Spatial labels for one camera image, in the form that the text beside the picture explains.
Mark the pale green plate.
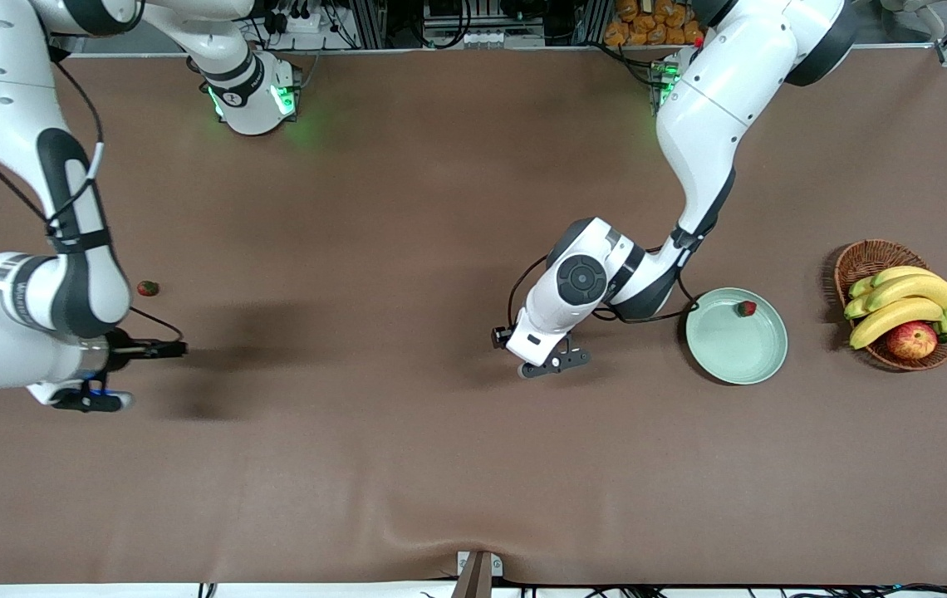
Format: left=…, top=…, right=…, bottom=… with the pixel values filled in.
left=685, top=287, right=789, bottom=386

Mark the brown table cover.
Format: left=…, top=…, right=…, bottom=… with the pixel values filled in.
left=0, top=46, right=947, bottom=586

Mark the brown wooden bar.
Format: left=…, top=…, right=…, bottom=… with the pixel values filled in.
left=450, top=551, right=494, bottom=598

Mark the bag of orange buns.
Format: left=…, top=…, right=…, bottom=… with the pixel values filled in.
left=604, top=0, right=705, bottom=47

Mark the white power strip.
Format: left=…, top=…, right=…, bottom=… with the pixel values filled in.
left=262, top=0, right=333, bottom=36

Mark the brown wicker basket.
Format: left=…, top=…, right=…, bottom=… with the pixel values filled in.
left=834, top=239, right=947, bottom=372

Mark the red apple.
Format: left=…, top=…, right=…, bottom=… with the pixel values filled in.
left=886, top=321, right=939, bottom=360

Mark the yellow banana bunch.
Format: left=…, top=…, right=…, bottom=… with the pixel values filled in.
left=844, top=265, right=947, bottom=350

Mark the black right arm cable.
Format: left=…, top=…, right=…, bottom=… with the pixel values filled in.
left=0, top=58, right=186, bottom=346

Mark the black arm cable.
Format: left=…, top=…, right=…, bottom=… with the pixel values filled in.
left=0, top=58, right=186, bottom=346
left=507, top=245, right=703, bottom=331

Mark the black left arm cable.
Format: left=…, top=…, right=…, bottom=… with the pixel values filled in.
left=507, top=245, right=703, bottom=331

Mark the grey metal bracket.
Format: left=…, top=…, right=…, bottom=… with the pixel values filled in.
left=457, top=551, right=504, bottom=577

